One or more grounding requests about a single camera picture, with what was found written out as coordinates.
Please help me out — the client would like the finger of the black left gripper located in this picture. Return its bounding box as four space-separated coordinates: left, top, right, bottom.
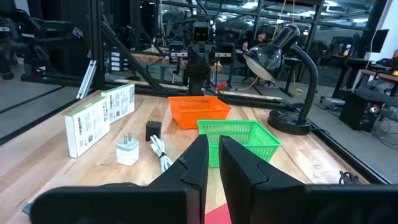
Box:
169 42 185 66
217 42 236 66

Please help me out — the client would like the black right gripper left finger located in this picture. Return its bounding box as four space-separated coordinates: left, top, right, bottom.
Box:
29 134 210 224

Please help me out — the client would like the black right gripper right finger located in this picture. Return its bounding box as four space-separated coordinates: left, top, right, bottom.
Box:
218 135 398 224

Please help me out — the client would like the white plug charger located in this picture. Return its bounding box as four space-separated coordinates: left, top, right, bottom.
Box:
116 133 140 167

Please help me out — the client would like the white cable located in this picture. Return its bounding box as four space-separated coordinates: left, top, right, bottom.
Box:
149 134 174 174

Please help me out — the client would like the black cube charger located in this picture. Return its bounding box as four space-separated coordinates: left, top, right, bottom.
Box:
145 120 162 142

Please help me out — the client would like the pink translucent plastic bin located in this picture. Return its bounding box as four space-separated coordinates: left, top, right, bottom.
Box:
204 203 233 224

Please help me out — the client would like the person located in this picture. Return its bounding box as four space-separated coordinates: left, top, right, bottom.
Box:
244 29 270 52

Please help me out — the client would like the orange plastic basket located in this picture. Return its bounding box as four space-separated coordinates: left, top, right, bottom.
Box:
167 95 233 130

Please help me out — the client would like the green plastic basket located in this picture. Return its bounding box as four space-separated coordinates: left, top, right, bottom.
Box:
197 119 283 169

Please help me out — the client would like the black computer case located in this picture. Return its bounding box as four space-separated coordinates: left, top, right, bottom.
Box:
338 91 386 133

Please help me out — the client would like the background black robot rig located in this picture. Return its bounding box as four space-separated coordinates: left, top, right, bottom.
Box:
0 9 86 83

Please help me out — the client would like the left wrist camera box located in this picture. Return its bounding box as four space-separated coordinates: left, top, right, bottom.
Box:
192 21 213 44

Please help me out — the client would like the silver aluminium rail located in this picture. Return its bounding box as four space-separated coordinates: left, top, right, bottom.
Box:
76 60 98 100

